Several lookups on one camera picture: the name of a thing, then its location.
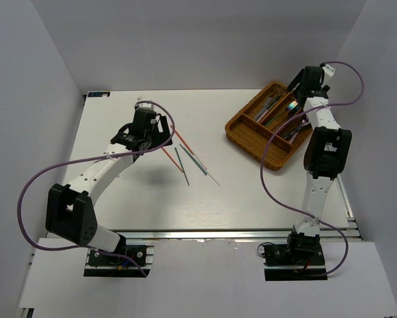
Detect iridescent rainbow fork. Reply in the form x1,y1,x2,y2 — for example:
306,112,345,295
265,100,300,127

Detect silver patterned table knife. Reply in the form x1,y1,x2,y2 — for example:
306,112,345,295
262,95,282,108

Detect silver spoon pink handle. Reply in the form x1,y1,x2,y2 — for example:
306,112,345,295
282,125,304,140

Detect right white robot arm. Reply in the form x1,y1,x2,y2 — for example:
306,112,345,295
291,64,352,240

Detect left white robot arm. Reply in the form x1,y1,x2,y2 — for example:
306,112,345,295
45,106,172,264

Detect orange chopstick left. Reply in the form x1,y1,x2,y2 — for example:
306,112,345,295
161,148,184,173

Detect orange white chopstick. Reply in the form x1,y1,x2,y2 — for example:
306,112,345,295
170,125,207,170

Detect teal chopstick right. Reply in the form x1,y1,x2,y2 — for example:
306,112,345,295
180,145,208,176

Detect teal chopstick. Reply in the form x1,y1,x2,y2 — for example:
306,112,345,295
174,146,190,186
180,145,208,176

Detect teal chopstick left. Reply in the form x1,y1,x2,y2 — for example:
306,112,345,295
174,146,190,186

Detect blue label sticker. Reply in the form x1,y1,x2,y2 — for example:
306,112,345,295
87,91,111,98

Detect orange wicker cutlery tray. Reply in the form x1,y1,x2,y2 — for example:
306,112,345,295
225,81,312,171

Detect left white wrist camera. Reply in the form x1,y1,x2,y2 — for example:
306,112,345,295
134,102,154,111

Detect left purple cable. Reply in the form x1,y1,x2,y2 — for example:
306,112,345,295
17,100,176,278

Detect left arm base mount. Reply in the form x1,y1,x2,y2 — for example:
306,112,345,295
84,240,154,278

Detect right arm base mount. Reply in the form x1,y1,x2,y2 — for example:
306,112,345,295
256,231,327,282

